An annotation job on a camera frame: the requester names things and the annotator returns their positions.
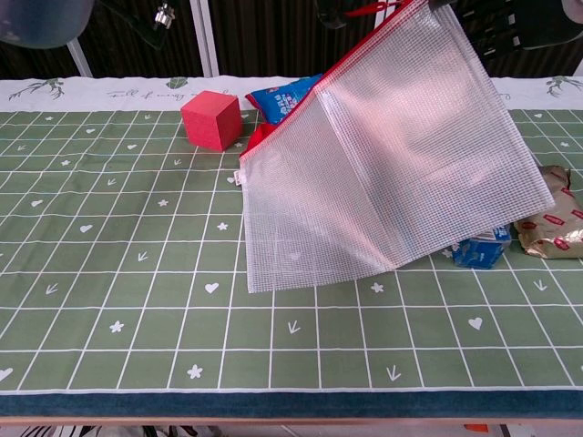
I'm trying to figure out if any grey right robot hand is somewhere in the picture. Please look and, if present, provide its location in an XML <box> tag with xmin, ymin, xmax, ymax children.
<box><xmin>427</xmin><ymin>0</ymin><xmax>583</xmax><ymax>58</ymax></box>

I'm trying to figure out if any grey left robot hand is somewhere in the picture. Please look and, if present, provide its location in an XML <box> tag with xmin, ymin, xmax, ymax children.
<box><xmin>313</xmin><ymin>0</ymin><xmax>355</xmax><ymax>31</ymax></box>

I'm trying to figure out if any clear mesh zipper pouch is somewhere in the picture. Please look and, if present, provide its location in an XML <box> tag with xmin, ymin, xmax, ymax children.
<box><xmin>239</xmin><ymin>0</ymin><xmax>558</xmax><ymax>295</ymax></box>

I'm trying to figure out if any blue snack packet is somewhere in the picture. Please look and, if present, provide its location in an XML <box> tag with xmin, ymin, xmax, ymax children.
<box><xmin>245</xmin><ymin>76</ymin><xmax>326</xmax><ymax>127</ymax></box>

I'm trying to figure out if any red foam cube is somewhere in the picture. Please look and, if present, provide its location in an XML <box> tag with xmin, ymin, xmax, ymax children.
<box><xmin>179</xmin><ymin>89</ymin><xmax>242</xmax><ymax>153</ymax></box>

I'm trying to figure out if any gold foil snack package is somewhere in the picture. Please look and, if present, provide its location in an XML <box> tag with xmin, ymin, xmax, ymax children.
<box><xmin>513</xmin><ymin>164</ymin><xmax>583</xmax><ymax>261</ymax></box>

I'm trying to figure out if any blue cookie package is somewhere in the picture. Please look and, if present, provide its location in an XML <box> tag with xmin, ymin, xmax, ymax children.
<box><xmin>440</xmin><ymin>224</ymin><xmax>513</xmax><ymax>271</ymax></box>

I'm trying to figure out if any green grid tablecloth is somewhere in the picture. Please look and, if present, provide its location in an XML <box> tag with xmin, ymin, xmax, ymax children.
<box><xmin>0</xmin><ymin>74</ymin><xmax>583</xmax><ymax>418</ymax></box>

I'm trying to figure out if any red fabric lanyard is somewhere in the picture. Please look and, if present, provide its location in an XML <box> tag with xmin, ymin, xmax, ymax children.
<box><xmin>245</xmin><ymin>123</ymin><xmax>280</xmax><ymax>154</ymax></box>

